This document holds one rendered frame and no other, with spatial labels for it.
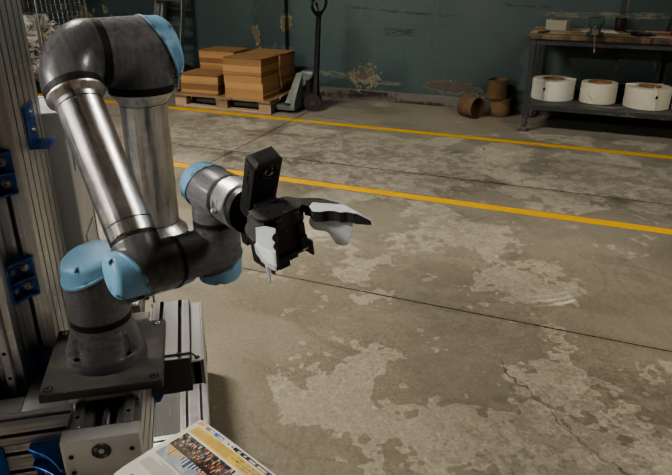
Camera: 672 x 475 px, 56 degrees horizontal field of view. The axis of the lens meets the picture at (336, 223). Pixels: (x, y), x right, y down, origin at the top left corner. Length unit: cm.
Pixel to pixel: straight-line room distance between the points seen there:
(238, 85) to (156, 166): 571
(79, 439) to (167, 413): 93
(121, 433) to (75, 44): 67
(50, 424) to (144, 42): 75
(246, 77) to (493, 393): 497
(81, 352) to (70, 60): 55
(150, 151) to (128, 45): 19
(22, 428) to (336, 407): 132
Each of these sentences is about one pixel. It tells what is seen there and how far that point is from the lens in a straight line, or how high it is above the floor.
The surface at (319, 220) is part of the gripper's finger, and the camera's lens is 84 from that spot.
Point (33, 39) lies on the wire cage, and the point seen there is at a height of 65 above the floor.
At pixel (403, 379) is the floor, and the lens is 259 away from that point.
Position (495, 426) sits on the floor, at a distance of 244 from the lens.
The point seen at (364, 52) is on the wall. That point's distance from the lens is 739.
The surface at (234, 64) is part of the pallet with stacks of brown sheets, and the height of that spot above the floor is 50.
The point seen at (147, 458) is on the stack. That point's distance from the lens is 110.
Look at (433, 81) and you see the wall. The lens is 721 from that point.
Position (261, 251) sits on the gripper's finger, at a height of 123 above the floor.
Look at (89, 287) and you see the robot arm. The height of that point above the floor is 100.
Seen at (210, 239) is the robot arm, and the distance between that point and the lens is 101.
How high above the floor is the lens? 156
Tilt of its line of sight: 23 degrees down
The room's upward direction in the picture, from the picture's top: straight up
